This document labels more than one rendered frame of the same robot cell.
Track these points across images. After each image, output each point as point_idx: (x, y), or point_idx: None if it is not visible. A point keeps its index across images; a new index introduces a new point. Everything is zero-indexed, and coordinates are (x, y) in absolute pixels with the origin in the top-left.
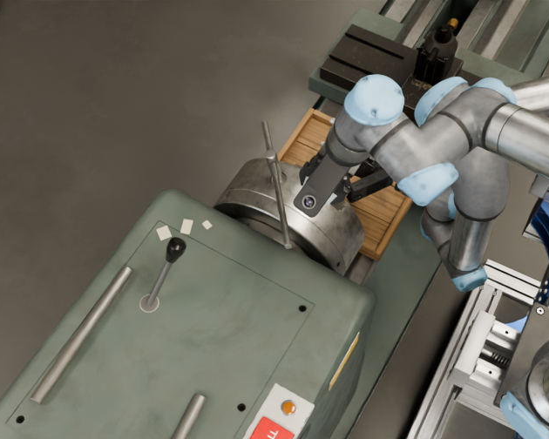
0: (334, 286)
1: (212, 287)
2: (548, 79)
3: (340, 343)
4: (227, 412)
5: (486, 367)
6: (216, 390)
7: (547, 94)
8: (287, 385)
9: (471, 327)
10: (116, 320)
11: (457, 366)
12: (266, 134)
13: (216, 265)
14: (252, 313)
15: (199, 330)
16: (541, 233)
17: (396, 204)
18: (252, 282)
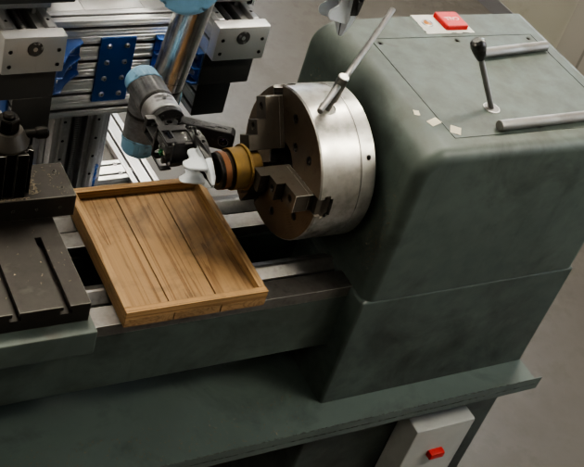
0: (347, 36)
1: (438, 86)
2: None
3: (369, 19)
4: (468, 44)
5: (249, 13)
6: (469, 54)
7: None
8: (420, 29)
9: (235, 29)
10: (521, 116)
11: (268, 24)
12: (329, 98)
13: (425, 93)
14: (418, 61)
15: (462, 77)
16: (61, 83)
17: (135, 198)
18: (405, 70)
